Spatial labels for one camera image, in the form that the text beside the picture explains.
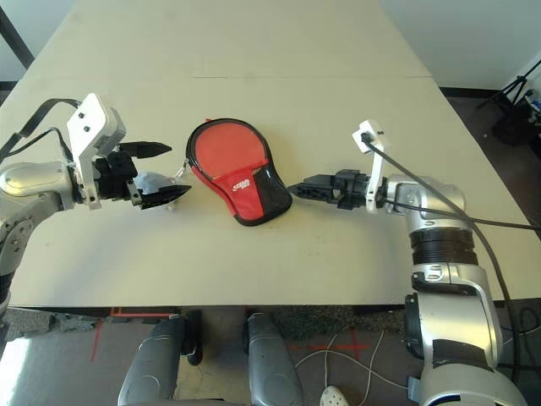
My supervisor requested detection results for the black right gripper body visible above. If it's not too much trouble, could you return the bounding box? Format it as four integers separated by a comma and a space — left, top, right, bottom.
331, 167, 373, 211

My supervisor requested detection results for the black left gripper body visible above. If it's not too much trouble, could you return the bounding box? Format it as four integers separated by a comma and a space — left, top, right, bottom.
93, 151, 143, 207

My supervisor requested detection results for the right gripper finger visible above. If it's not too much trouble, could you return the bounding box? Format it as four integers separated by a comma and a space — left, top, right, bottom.
300, 173, 339, 189
289, 182, 339, 205

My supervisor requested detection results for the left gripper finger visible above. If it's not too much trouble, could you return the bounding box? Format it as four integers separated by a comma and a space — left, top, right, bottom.
137, 184, 193, 211
117, 141, 173, 161

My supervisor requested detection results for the grey plush keychain toy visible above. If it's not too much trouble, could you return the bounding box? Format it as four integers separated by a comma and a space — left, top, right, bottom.
134, 171, 183, 212

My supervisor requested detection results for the red black paddle case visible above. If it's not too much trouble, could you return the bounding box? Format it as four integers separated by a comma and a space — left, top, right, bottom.
184, 118, 294, 228

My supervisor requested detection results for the dark speckled floor mat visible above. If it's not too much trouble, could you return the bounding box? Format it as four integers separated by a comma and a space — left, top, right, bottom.
270, 304, 407, 342

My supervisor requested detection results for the grey crumpled foam piece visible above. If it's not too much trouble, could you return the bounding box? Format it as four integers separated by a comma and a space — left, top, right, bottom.
54, 312, 102, 333

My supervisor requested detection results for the grey left robot leg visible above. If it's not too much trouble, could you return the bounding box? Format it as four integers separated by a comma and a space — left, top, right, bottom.
117, 315, 187, 406

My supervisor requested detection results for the grey robot leg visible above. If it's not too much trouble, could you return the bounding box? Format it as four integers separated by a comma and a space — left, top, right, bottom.
247, 312, 305, 406
117, 315, 187, 406

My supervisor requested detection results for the grey right robot leg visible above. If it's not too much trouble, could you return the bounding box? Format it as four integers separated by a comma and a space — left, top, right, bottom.
247, 312, 305, 406

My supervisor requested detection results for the black bag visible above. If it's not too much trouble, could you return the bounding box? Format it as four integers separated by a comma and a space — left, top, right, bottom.
493, 103, 541, 147

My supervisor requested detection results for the black tripod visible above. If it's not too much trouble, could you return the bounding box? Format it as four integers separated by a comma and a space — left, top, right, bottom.
477, 57, 541, 111

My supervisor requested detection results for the white box with bottles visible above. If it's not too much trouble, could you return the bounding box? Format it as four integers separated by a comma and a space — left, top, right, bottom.
526, 86, 541, 123

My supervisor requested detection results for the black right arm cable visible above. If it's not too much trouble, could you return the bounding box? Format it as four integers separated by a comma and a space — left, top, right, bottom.
361, 133, 541, 301

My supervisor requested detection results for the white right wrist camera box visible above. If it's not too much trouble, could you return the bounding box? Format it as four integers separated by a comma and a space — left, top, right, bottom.
352, 120, 388, 212

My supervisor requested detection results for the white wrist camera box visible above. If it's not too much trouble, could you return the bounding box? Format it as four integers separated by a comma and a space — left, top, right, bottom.
352, 120, 388, 212
66, 92, 127, 211

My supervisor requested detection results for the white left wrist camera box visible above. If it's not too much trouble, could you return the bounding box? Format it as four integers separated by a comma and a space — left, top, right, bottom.
66, 92, 127, 211

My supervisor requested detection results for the black left arm ribbon cable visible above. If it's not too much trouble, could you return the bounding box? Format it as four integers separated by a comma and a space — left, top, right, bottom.
0, 98, 81, 164

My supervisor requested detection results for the black post under table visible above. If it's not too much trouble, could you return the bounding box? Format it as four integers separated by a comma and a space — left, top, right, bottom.
183, 310, 204, 367

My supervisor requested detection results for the white floor cable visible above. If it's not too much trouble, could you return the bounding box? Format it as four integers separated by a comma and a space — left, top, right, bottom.
293, 329, 411, 406

